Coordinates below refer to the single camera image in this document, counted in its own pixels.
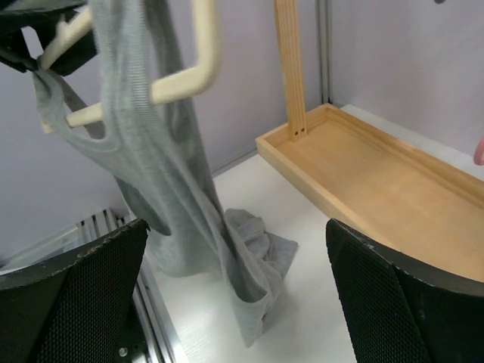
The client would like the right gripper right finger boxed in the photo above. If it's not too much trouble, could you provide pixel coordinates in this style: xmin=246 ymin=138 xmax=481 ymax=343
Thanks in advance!
xmin=326 ymin=219 xmax=483 ymax=362

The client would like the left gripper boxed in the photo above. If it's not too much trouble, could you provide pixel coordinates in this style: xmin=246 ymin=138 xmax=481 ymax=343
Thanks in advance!
xmin=1 ymin=0 xmax=97 ymax=76

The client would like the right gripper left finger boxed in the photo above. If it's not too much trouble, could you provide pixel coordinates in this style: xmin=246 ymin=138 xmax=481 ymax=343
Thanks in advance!
xmin=1 ymin=219 xmax=148 ymax=362

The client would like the grey tank top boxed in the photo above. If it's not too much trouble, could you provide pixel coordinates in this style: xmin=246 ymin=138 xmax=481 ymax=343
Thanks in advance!
xmin=33 ymin=1 xmax=298 ymax=346

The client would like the cream hanger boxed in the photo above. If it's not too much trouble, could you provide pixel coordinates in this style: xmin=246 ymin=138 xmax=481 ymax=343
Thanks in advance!
xmin=36 ymin=0 xmax=222 ymax=135

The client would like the pink hanger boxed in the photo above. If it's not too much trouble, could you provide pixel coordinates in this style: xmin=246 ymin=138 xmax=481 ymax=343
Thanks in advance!
xmin=473 ymin=137 xmax=484 ymax=166

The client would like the wooden clothes rack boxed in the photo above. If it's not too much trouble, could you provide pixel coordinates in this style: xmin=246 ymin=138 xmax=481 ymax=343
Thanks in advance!
xmin=256 ymin=1 xmax=483 ymax=281

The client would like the aluminium mounting rail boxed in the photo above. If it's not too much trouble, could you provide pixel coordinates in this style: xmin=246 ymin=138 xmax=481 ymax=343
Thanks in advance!
xmin=77 ymin=209 xmax=188 ymax=362

